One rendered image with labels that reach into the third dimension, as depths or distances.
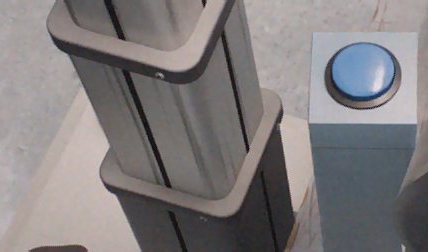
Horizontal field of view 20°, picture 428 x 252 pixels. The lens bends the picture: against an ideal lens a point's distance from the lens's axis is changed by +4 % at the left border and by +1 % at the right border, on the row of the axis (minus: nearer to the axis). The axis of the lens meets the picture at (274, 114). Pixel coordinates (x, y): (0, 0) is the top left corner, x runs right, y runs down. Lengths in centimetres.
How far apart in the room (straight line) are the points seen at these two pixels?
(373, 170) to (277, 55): 119
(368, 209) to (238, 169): 30
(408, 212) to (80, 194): 136
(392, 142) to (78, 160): 93
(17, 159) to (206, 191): 88
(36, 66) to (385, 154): 132
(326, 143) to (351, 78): 5
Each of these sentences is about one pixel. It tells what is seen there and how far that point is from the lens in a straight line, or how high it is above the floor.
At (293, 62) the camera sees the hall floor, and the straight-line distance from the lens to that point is 200.
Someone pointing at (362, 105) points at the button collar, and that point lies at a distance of 77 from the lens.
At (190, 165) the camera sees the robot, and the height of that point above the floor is 73.
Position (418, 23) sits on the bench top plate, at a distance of 111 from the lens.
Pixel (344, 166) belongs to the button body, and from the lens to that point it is 82.
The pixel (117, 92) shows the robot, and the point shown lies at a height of 84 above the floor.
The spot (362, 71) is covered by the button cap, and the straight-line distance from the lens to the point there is 77.
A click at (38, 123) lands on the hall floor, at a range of 202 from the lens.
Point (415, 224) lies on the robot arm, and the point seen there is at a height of 143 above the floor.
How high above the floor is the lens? 171
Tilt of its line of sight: 61 degrees down
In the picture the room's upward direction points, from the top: 9 degrees counter-clockwise
